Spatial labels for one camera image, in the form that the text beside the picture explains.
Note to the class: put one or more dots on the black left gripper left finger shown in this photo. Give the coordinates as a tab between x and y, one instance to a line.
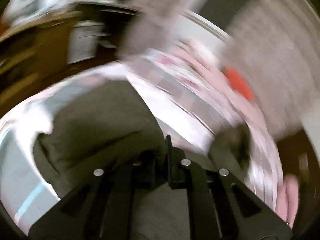
101	207

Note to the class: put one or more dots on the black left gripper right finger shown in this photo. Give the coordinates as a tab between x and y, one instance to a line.
220	206

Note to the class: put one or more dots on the olive green large jacket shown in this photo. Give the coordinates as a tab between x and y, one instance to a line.
112	124

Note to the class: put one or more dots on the dark wooden cabinet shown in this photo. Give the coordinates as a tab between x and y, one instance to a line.
299	159

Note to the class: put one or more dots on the pastel checked bed sheet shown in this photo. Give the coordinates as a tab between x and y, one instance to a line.
188	95

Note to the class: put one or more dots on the orange pillow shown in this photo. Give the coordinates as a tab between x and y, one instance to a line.
238	83

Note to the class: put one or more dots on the wooden bedside furniture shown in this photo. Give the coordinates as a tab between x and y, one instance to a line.
52	47

